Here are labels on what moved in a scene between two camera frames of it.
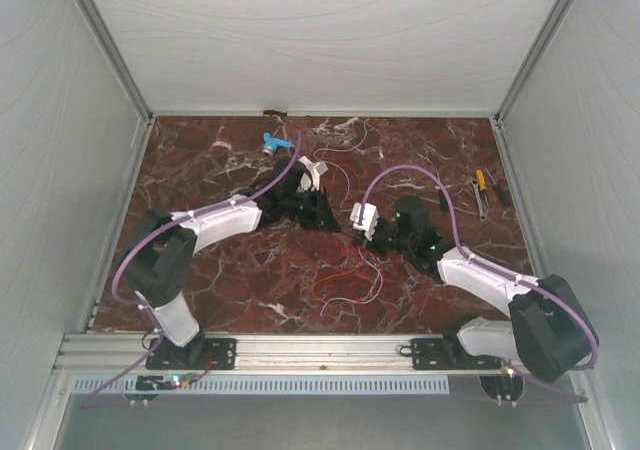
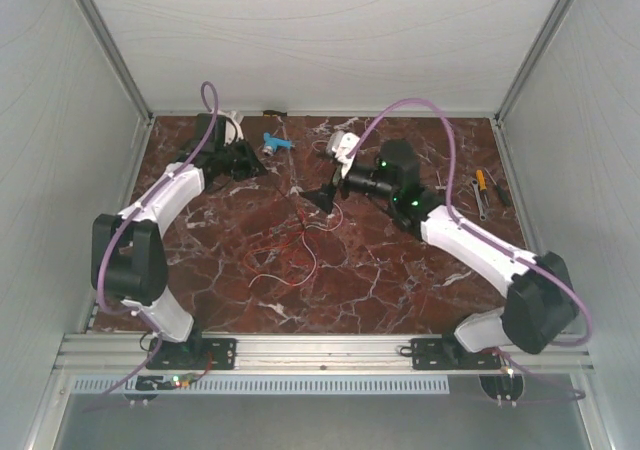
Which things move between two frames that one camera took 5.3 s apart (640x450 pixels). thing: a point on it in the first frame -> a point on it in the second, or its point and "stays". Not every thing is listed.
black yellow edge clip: x=273 y=113 stays
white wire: x=346 y=197 -> x=309 y=247
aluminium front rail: x=274 y=353 stays
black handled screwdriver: x=504 y=195 stays
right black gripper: x=373 y=242 -> x=321 y=196
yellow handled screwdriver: x=481 y=180 stays
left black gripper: x=322 y=216 -> x=253 y=168
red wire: x=354 y=267 -> x=257 y=250
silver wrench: x=482 y=215 stays
